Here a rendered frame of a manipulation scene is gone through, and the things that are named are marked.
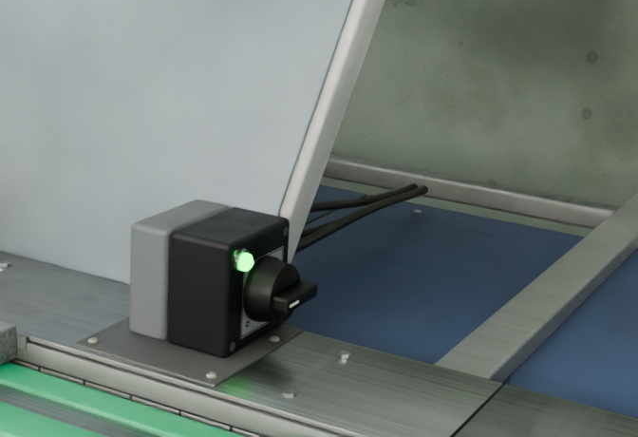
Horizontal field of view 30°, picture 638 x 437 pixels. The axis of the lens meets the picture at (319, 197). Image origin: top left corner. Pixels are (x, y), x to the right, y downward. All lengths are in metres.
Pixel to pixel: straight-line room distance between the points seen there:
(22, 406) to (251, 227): 0.19
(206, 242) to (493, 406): 0.21
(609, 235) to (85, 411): 0.58
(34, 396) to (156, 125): 0.22
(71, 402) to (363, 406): 0.18
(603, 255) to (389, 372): 0.36
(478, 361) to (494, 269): 0.25
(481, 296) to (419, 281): 0.06
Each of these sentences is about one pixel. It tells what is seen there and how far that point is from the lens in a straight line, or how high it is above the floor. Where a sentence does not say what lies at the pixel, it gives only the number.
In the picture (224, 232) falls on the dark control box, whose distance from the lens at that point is 0.79.
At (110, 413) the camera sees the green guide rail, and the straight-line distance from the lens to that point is 0.76.
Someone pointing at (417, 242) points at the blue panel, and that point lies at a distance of 1.13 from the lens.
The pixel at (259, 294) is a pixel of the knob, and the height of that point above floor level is 0.82.
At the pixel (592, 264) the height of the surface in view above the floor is 0.46.
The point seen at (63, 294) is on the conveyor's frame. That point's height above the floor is 0.80.
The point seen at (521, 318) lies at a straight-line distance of 0.92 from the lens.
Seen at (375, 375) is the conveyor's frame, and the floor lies 0.80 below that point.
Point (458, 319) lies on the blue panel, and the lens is 0.95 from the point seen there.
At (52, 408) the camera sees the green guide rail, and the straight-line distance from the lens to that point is 0.78.
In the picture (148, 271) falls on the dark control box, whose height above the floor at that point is 0.84.
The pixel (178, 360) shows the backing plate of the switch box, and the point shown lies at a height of 0.85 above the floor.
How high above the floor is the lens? 1.45
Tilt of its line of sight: 59 degrees down
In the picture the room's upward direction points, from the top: 114 degrees counter-clockwise
